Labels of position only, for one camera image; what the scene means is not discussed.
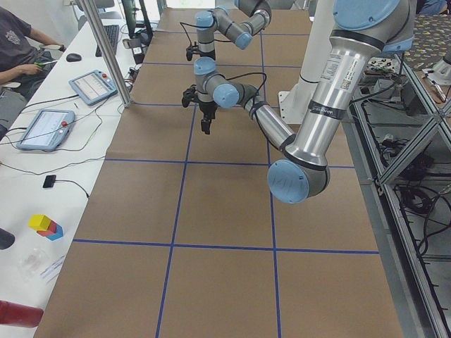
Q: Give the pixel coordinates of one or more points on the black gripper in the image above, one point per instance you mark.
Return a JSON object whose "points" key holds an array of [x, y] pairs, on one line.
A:
{"points": [[206, 108]]}

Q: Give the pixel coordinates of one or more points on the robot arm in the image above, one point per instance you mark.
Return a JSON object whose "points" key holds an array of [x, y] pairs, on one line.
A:
{"points": [[360, 31], [218, 19]]}

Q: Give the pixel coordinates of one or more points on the far blue teach pendant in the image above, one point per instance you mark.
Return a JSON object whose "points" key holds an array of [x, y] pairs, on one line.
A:
{"points": [[93, 87]]}

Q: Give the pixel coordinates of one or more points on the blue teach pendant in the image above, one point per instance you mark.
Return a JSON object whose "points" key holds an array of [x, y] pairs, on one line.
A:
{"points": [[48, 129], [93, 87]]}

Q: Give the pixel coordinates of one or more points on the black keyboard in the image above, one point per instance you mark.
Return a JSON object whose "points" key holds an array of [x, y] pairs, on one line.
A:
{"points": [[112, 33]]}

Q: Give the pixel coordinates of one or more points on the black computer mouse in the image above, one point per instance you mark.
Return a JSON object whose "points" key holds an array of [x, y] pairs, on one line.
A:
{"points": [[73, 57]]}

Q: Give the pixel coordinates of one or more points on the near blue teach pendant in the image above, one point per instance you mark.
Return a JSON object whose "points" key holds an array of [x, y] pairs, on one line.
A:
{"points": [[48, 129]]}

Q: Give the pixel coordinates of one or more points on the small black box device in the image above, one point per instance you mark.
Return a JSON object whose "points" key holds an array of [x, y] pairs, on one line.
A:
{"points": [[49, 181]]}

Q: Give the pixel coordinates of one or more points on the blue wooden block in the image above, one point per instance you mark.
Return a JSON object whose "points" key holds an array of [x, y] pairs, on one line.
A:
{"points": [[57, 235]]}

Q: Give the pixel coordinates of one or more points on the red wooden block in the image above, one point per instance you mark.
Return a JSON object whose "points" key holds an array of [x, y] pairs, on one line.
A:
{"points": [[50, 231]]}

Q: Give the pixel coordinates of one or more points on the yellow wooden block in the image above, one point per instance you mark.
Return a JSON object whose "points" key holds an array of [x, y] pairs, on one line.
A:
{"points": [[39, 222]]}

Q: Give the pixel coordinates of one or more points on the seated person grey shirt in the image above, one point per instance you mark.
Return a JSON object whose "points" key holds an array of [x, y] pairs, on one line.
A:
{"points": [[23, 67]]}

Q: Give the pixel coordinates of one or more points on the clear plastic bag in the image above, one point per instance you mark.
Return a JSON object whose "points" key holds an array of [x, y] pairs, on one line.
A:
{"points": [[32, 263]]}

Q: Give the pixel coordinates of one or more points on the black rounded object table edge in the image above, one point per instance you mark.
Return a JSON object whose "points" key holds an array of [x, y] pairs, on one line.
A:
{"points": [[7, 239]]}

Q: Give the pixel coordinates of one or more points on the red cylinder object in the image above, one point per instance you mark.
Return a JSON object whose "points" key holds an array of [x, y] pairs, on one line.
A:
{"points": [[15, 314]]}

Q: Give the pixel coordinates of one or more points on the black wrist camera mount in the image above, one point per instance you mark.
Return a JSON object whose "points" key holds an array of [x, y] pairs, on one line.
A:
{"points": [[190, 96], [191, 50]]}

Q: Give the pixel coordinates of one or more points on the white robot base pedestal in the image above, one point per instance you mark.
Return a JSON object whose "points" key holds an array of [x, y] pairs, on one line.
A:
{"points": [[294, 103]]}

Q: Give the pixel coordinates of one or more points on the aluminium frame post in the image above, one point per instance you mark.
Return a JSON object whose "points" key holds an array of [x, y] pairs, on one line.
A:
{"points": [[91, 13]]}

